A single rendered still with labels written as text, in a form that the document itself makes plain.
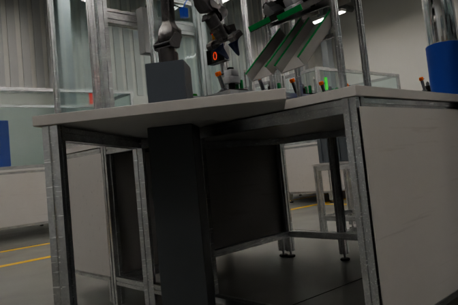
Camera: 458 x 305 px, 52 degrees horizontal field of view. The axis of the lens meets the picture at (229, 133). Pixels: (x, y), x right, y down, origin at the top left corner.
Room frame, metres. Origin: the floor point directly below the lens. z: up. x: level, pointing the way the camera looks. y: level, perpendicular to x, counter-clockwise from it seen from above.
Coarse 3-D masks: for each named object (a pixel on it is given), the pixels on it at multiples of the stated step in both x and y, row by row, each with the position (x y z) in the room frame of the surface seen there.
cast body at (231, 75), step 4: (228, 68) 2.00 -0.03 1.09; (232, 68) 2.00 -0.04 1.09; (224, 72) 2.01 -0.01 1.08; (228, 72) 1.99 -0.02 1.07; (232, 72) 1.99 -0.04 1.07; (236, 72) 2.01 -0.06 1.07; (228, 76) 1.98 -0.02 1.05; (232, 76) 1.99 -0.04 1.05; (236, 76) 2.01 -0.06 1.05; (224, 80) 2.00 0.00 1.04; (228, 80) 1.98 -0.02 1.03; (232, 80) 1.99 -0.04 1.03; (236, 80) 2.00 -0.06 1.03
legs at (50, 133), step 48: (48, 144) 1.29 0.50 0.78; (96, 144) 1.62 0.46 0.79; (192, 144) 1.61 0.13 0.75; (48, 192) 1.30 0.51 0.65; (144, 192) 2.11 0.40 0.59; (192, 192) 1.62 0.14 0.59; (144, 240) 2.12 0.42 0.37; (192, 240) 1.62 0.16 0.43; (144, 288) 2.11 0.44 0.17; (192, 288) 1.62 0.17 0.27
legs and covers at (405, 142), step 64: (256, 128) 1.59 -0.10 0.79; (384, 128) 1.39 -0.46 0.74; (448, 128) 1.72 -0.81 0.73; (128, 192) 2.48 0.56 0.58; (256, 192) 3.15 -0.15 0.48; (384, 192) 1.36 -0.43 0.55; (448, 192) 1.67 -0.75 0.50; (128, 256) 2.46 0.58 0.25; (384, 256) 1.33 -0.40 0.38; (448, 256) 1.62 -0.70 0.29
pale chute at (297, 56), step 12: (312, 24) 1.80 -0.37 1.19; (324, 24) 1.66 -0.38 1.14; (300, 36) 1.76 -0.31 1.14; (312, 36) 1.62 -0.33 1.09; (324, 36) 1.65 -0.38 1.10; (288, 48) 1.72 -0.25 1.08; (300, 48) 1.73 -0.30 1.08; (312, 48) 1.61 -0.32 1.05; (288, 60) 1.72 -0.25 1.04; (300, 60) 1.65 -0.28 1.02
